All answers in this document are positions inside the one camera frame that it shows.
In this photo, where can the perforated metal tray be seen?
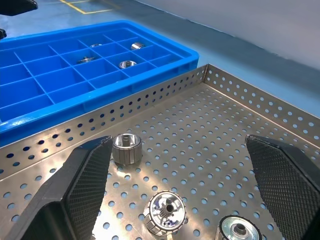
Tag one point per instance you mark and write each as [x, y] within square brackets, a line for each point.
[150, 173]

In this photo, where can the black-rimmed pulley wheel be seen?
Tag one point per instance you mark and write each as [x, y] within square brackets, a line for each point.
[238, 228]

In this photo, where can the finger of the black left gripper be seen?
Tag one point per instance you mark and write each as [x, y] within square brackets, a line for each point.
[2, 33]
[15, 6]

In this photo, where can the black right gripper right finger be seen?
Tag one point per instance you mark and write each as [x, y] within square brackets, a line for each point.
[285, 180]

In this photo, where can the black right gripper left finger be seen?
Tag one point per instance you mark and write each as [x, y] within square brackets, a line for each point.
[82, 190]

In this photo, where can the blue compartment tray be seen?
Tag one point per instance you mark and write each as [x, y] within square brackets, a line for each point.
[62, 82]

